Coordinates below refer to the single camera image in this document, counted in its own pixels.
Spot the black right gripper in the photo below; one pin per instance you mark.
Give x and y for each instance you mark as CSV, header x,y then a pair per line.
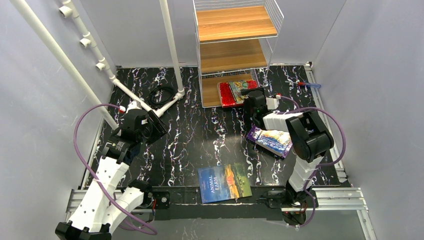
x,y
251,93

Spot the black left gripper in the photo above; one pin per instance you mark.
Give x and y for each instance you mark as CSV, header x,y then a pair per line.
x,y
156,121

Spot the red treehouse book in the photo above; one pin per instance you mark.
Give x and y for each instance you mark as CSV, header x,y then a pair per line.
x,y
230,92

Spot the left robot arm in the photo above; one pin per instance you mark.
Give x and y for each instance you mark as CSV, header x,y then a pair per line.
x,y
99,214

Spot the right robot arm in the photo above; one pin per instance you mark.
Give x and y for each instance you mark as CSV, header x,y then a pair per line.
x,y
310,138

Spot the purple 52-storey treehouse book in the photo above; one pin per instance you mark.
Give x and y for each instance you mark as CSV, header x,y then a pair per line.
x,y
253,136

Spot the blue red pen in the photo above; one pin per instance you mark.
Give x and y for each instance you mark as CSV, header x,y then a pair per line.
x,y
305,84

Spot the Animal Farm book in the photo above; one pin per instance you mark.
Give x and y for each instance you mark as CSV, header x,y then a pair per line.
x,y
221,183

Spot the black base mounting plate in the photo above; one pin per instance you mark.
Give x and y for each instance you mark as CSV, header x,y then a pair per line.
x,y
266,202

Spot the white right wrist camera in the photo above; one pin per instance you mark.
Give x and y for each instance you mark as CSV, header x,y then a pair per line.
x,y
272,103

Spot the white wire wooden shelf rack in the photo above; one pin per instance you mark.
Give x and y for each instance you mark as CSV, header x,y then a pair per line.
x,y
234,38

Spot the aluminium rail frame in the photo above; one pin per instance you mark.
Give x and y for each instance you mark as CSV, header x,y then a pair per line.
x,y
201,137

